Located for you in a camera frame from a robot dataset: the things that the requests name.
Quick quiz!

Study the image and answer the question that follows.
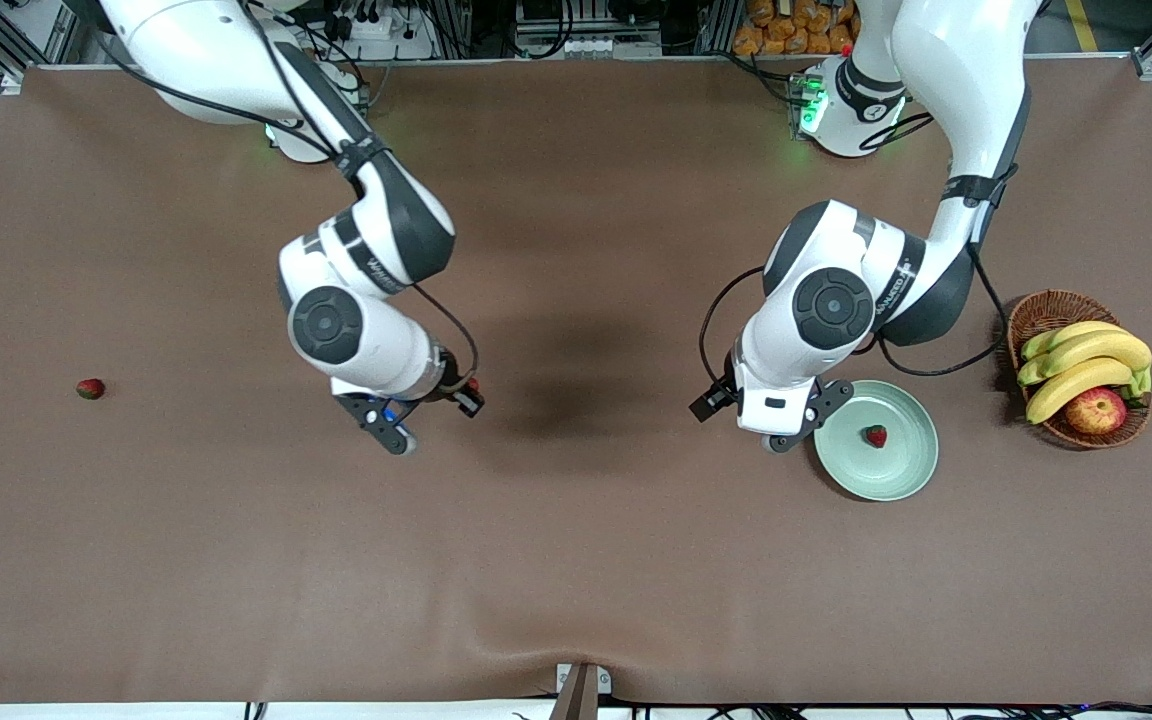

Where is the white table edge bracket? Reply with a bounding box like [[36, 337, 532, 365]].
[[555, 663, 612, 695]]

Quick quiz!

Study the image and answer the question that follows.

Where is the yellow green banana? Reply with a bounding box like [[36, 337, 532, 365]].
[[1017, 330, 1152, 387], [1021, 321, 1132, 361], [1025, 357, 1137, 425]]

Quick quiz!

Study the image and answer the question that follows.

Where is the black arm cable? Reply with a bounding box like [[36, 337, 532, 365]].
[[96, 0, 480, 393], [699, 110, 1009, 393]]

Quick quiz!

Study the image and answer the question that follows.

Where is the grey metal bar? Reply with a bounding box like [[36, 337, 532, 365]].
[[548, 665, 600, 720]]

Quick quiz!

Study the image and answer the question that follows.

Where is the red yellow apple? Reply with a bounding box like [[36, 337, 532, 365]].
[[1065, 387, 1128, 435]]

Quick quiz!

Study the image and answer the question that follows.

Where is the pale green round plate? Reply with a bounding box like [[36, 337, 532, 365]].
[[813, 379, 940, 502]]

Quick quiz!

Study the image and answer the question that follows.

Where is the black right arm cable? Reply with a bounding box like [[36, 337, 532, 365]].
[[96, 0, 480, 393]]

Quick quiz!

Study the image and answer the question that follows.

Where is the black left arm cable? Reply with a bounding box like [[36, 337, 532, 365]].
[[699, 110, 1009, 393]]

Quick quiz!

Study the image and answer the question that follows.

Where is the brown wicker basket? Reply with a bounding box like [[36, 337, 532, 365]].
[[1006, 290, 1152, 450]]

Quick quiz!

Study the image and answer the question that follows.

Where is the white power strip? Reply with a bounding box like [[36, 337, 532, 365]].
[[336, 8, 437, 61]]

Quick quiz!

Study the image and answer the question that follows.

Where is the brown table cloth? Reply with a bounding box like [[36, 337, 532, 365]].
[[0, 55, 1152, 706]]

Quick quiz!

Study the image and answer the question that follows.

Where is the bag of orange buns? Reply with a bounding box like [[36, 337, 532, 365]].
[[733, 0, 859, 57]]

